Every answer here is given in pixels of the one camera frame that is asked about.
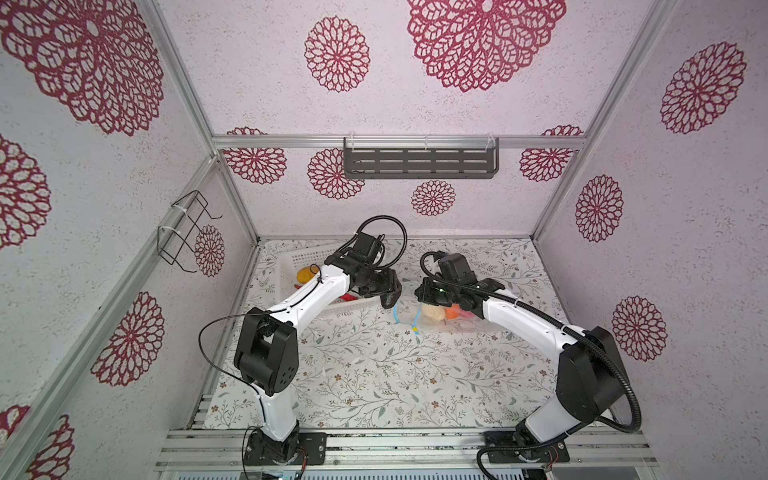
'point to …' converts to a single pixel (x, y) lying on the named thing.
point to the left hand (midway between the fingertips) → (391, 291)
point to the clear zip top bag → (425, 317)
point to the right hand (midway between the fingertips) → (414, 286)
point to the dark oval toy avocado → (389, 299)
